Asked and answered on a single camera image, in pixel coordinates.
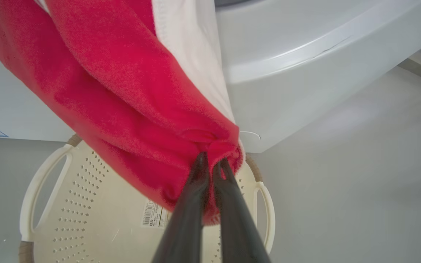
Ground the white washing machine body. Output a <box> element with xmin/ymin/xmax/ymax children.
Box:
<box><xmin>0</xmin><ymin>0</ymin><xmax>421</xmax><ymax>153</ymax></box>

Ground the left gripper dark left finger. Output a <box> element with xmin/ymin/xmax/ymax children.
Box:
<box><xmin>151</xmin><ymin>153</ymin><xmax>210</xmax><ymax>263</ymax></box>

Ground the white barcode basket sticker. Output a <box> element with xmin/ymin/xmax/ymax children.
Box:
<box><xmin>141</xmin><ymin>199</ymin><xmax>171</xmax><ymax>229</ymax></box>

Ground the cream laundry basket brown rim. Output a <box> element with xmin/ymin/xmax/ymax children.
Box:
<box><xmin>19</xmin><ymin>133</ymin><xmax>276</xmax><ymax>263</ymax></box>

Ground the red and white garment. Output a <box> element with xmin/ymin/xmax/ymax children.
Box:
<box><xmin>0</xmin><ymin>0</ymin><xmax>246</xmax><ymax>225</ymax></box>

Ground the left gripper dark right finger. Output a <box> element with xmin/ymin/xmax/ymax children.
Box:
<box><xmin>212</xmin><ymin>158</ymin><xmax>271</xmax><ymax>263</ymax></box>

